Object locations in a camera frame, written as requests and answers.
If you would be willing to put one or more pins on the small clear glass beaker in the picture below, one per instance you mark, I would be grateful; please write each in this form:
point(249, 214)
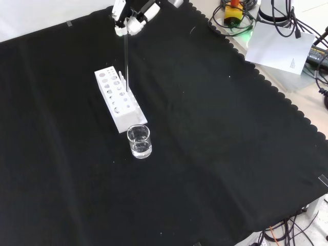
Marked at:
point(140, 151)

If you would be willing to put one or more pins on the black bench cloth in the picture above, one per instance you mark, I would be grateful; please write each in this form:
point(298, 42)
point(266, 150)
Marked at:
point(205, 153)

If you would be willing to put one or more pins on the clear glass rod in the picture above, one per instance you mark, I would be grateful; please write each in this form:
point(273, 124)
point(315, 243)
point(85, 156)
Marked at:
point(126, 64)

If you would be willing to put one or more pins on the clear tape strip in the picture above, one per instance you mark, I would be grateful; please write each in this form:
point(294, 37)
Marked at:
point(197, 244)
point(323, 180)
point(69, 23)

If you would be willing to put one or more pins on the yellow emergency stop button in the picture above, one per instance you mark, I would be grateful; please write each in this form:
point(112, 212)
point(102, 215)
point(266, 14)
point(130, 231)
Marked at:
point(233, 11)

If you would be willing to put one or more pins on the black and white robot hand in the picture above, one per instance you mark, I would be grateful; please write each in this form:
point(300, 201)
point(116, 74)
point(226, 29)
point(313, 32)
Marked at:
point(133, 24)

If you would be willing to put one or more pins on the white test tube rack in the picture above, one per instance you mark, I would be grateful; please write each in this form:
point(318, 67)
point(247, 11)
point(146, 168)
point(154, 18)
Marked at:
point(125, 119)

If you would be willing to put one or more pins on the white paper sheet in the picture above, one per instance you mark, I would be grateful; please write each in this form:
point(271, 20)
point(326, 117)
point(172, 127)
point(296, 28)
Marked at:
point(279, 48)

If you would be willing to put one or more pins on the black power adapter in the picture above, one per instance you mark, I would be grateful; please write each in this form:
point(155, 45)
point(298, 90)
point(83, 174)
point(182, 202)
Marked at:
point(317, 55)

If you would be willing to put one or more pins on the pale grey board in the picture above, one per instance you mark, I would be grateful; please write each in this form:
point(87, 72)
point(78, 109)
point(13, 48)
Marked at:
point(289, 82)

